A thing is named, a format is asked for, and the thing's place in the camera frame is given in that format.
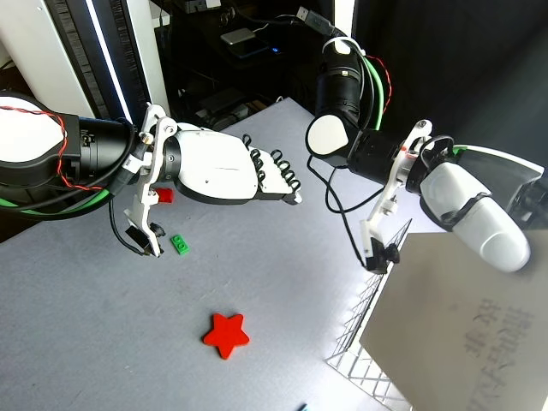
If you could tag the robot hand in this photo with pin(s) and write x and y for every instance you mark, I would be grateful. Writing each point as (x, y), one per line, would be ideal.
(214, 167)
(471, 205)

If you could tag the beige book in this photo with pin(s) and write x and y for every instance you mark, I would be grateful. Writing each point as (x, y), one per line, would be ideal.
(436, 325)

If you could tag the small red block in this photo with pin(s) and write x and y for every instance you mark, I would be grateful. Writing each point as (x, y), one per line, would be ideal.
(165, 195)

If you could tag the green toy brick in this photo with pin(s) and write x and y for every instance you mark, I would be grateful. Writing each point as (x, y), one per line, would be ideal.
(180, 245)

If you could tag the silver flat device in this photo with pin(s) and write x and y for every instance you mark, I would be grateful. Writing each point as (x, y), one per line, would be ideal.
(237, 36)

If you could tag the red star block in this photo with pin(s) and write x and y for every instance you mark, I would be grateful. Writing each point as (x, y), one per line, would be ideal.
(225, 336)

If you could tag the grey table cloth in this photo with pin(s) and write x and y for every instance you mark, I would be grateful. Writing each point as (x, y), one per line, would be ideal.
(128, 321)

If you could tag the white robot body column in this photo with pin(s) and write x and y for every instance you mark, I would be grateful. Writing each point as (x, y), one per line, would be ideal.
(43, 51)

